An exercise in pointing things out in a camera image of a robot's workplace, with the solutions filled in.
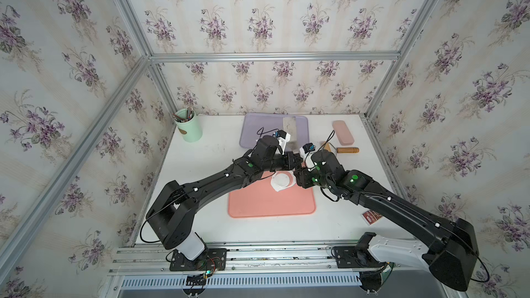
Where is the red card packet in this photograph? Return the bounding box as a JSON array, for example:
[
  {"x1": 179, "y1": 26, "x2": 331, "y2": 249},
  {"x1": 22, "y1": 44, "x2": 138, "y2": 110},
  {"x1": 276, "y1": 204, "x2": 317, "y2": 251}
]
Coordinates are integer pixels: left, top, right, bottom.
[{"x1": 362, "y1": 210, "x2": 382, "y2": 226}]

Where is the aluminium frame rail front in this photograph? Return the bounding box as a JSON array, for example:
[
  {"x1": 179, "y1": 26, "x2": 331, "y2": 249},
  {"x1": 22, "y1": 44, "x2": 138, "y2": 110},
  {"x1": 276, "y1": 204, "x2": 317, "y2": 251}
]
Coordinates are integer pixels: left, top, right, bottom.
[{"x1": 107, "y1": 240, "x2": 357, "y2": 276}]

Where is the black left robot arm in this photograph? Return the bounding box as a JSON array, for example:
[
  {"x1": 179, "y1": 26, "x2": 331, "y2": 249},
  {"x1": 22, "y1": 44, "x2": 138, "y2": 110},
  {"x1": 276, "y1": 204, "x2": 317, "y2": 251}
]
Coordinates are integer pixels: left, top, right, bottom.
[{"x1": 144, "y1": 135, "x2": 302, "y2": 261}]

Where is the purple plastic tray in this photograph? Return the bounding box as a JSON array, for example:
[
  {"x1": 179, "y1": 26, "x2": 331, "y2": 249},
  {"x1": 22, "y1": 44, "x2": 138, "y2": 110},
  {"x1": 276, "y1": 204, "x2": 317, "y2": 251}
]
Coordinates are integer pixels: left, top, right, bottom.
[{"x1": 240, "y1": 113, "x2": 310, "y2": 151}]

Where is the black handled metal scraper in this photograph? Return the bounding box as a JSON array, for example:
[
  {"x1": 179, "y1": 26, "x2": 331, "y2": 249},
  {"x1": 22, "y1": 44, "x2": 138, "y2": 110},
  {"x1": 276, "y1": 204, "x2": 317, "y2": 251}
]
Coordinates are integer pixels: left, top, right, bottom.
[{"x1": 282, "y1": 117, "x2": 298, "y2": 151}]

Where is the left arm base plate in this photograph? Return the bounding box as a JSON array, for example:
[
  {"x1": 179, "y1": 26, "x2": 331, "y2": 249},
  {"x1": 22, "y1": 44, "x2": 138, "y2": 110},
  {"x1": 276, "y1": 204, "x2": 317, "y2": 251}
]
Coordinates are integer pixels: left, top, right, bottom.
[{"x1": 168, "y1": 248, "x2": 228, "y2": 272}]

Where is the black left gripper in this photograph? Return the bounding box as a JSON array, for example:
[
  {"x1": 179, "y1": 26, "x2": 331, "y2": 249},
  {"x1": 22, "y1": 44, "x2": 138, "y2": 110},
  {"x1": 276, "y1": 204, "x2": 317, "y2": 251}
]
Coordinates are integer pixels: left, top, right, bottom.
[{"x1": 260, "y1": 152, "x2": 304, "y2": 173}]

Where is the pink plastic tray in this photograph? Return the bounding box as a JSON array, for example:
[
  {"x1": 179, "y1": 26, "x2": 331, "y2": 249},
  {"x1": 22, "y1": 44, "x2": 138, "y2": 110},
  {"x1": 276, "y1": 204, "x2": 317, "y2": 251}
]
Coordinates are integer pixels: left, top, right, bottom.
[{"x1": 228, "y1": 171, "x2": 316, "y2": 219}]

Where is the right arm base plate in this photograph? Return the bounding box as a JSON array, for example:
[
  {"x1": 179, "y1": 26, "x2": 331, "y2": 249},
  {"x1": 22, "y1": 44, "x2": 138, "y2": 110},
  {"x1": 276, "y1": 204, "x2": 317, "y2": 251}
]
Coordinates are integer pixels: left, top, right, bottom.
[{"x1": 331, "y1": 232, "x2": 387, "y2": 270}]

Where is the white dough piece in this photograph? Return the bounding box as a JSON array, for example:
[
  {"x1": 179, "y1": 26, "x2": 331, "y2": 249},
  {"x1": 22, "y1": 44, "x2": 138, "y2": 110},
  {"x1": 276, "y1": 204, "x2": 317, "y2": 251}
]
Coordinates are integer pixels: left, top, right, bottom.
[{"x1": 270, "y1": 171, "x2": 296, "y2": 192}]

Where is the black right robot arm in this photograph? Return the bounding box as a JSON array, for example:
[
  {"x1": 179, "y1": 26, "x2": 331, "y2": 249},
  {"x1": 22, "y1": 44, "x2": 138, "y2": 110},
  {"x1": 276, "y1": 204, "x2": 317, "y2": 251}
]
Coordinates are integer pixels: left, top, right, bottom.
[{"x1": 288, "y1": 150, "x2": 479, "y2": 292}]

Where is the pink rectangular case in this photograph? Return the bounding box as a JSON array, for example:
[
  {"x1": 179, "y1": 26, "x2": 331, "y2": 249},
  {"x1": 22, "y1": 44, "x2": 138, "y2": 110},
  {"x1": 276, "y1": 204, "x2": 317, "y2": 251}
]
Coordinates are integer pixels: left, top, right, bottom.
[{"x1": 332, "y1": 120, "x2": 355, "y2": 146}]

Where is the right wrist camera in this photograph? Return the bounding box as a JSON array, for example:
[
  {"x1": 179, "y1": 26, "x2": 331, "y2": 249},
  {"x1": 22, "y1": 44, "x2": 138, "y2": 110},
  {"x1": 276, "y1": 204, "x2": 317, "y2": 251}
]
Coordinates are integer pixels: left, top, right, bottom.
[{"x1": 299, "y1": 143, "x2": 316, "y2": 164}]

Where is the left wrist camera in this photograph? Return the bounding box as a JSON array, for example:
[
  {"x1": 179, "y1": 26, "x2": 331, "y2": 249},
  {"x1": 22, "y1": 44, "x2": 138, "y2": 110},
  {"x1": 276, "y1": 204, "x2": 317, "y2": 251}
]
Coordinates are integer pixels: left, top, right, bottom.
[{"x1": 273, "y1": 130, "x2": 291, "y2": 155}]

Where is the green utensil cup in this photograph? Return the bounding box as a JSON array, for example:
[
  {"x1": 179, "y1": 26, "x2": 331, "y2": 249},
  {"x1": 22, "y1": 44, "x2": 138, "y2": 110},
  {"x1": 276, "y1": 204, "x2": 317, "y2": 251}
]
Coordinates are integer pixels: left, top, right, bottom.
[{"x1": 173, "y1": 107, "x2": 203, "y2": 143}]

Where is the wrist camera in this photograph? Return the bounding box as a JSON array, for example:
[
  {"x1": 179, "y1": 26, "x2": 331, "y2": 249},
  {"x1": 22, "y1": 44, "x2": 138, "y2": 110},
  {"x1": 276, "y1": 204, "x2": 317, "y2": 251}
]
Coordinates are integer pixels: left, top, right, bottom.
[
  {"x1": 273, "y1": 130, "x2": 291, "y2": 155},
  {"x1": 299, "y1": 143, "x2": 316, "y2": 164}
]

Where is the wooden dough roller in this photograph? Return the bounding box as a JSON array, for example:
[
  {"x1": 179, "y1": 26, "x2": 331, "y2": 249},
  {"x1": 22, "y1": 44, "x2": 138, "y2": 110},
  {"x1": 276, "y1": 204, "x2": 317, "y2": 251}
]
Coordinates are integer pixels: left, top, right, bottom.
[{"x1": 322, "y1": 142, "x2": 360, "y2": 155}]

